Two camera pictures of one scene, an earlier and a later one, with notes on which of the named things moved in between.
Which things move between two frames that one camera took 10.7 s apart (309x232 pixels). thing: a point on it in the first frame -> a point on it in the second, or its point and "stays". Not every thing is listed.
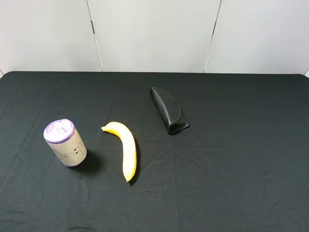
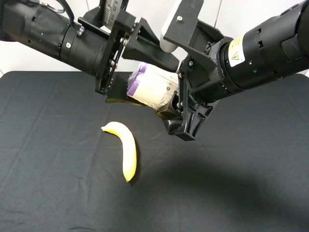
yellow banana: x=129 y=153 stays
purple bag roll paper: x=62 y=137 -> x=151 y=85
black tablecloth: x=242 y=166 stays
